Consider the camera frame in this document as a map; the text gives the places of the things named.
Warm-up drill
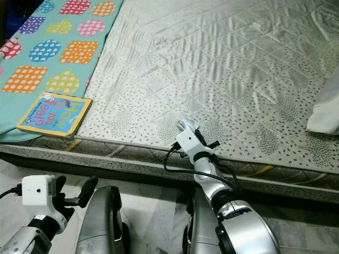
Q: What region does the clear plastic wrapper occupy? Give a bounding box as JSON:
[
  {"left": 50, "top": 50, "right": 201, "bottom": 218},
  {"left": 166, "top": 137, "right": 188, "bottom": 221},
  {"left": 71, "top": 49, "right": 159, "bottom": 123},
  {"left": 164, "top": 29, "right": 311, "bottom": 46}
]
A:
[{"left": 177, "top": 117, "right": 198, "bottom": 133}]

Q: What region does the blue children's board book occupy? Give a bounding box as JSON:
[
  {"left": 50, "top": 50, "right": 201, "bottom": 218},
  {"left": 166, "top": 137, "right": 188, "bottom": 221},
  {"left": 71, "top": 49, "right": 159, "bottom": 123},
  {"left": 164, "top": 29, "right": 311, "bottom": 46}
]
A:
[{"left": 16, "top": 92, "right": 92, "bottom": 138}]

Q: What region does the silver robot left leg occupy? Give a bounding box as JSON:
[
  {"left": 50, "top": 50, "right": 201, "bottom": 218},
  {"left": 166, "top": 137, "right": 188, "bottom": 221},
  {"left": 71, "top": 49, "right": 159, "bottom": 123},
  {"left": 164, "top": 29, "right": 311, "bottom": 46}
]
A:
[{"left": 75, "top": 185, "right": 130, "bottom": 254}]

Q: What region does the silver robot leg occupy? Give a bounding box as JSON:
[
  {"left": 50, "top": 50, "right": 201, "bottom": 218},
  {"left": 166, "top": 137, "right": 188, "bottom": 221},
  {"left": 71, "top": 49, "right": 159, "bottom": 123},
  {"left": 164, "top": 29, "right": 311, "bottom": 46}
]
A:
[
  {"left": 183, "top": 188, "right": 223, "bottom": 254},
  {"left": 75, "top": 185, "right": 130, "bottom": 254}
]

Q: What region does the dotted grey quilted mattress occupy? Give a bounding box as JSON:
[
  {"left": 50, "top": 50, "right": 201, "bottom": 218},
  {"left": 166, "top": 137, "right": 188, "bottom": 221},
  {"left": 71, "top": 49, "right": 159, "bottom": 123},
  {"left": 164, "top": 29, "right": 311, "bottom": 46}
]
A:
[{"left": 0, "top": 0, "right": 339, "bottom": 199}]

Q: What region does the silver robot right leg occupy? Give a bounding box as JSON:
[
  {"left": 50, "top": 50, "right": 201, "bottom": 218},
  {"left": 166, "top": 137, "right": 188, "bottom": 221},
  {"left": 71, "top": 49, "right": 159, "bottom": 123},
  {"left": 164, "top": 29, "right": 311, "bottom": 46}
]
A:
[{"left": 183, "top": 188, "right": 223, "bottom": 254}]

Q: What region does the teal blanket with colourful shapes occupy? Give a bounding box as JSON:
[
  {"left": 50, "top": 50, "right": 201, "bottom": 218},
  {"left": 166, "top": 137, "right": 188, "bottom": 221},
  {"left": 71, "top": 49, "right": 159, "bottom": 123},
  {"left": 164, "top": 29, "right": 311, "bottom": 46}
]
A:
[{"left": 0, "top": 0, "right": 123, "bottom": 142}]

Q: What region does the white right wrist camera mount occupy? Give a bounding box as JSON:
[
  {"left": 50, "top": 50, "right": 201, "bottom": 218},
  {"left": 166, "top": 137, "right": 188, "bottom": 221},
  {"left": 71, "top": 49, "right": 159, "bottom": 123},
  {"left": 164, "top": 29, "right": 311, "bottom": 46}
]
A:
[{"left": 176, "top": 130, "right": 207, "bottom": 162}]

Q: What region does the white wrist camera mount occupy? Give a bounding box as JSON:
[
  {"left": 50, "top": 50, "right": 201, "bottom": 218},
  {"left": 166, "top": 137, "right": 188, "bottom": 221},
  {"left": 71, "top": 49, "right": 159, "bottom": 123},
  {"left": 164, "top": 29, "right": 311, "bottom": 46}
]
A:
[
  {"left": 176, "top": 130, "right": 207, "bottom": 162},
  {"left": 22, "top": 175, "right": 68, "bottom": 234}
]

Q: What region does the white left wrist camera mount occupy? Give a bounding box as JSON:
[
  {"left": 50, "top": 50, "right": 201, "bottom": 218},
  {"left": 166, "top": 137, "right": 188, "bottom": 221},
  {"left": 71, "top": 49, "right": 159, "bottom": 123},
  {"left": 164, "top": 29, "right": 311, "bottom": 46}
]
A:
[{"left": 22, "top": 175, "right": 68, "bottom": 234}]

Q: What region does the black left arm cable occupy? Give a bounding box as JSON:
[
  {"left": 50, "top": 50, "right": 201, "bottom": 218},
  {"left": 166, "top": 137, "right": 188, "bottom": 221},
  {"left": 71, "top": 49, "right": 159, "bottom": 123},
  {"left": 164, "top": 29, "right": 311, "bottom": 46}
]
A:
[{"left": 0, "top": 185, "right": 23, "bottom": 199}]

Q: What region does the dark bed frame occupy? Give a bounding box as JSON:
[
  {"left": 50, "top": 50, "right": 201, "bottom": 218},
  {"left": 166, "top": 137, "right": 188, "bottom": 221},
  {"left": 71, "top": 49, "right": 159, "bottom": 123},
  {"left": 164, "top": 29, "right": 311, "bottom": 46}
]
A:
[{"left": 0, "top": 151, "right": 339, "bottom": 212}]

